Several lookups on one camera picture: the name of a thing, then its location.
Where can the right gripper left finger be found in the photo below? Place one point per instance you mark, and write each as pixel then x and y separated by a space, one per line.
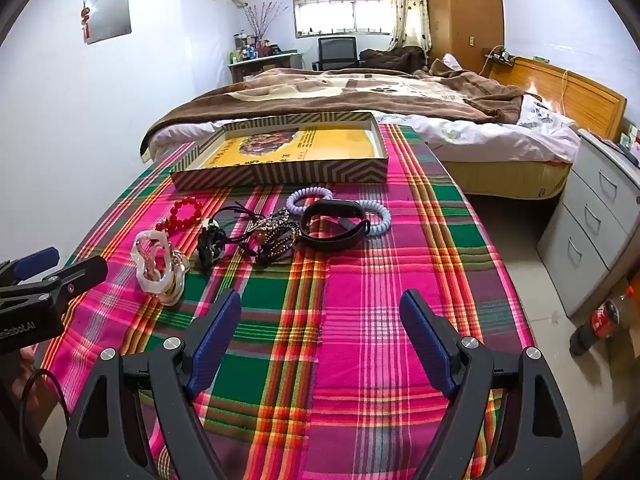
pixel 106 437

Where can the brown blanket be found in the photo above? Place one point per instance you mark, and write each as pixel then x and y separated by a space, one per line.
pixel 437 91

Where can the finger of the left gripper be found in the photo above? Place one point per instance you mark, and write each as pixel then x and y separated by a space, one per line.
pixel 31 265
pixel 75 279

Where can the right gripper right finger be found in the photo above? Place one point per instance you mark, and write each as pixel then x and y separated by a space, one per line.
pixel 534 438

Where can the floral curtain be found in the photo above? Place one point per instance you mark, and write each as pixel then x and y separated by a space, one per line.
pixel 411 26

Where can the plaid pink green tablecloth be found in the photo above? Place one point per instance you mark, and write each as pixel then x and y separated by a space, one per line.
pixel 320 380

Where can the bed with white sheet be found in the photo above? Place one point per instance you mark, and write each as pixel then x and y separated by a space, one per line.
pixel 539 135

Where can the cola bottle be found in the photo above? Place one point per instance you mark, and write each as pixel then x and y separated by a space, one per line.
pixel 600 325

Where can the wooden wardrobe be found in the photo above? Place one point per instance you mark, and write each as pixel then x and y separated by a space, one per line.
pixel 467 29

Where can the dark clothes pile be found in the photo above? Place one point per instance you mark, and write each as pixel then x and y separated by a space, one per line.
pixel 406 59

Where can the dark wooden desk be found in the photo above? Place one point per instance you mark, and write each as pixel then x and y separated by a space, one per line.
pixel 243 70

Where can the black office chair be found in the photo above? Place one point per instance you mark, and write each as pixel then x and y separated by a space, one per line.
pixel 336 52

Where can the black fitness band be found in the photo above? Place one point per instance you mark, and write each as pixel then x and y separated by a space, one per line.
pixel 333 225

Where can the wooden headboard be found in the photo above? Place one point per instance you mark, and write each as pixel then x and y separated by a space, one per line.
pixel 593 106

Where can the striped cardboard tray box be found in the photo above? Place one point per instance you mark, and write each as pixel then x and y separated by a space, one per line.
pixel 302 148

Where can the dried branch bouquet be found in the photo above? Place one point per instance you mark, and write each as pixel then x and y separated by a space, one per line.
pixel 261 16

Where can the window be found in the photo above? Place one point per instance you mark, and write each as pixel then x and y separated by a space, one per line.
pixel 315 18

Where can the silver wall poster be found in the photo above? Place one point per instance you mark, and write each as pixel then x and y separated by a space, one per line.
pixel 105 19

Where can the grey drawer nightstand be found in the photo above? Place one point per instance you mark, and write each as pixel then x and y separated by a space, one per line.
pixel 592 239

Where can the person left hand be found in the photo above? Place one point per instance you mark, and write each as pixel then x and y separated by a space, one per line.
pixel 27 368

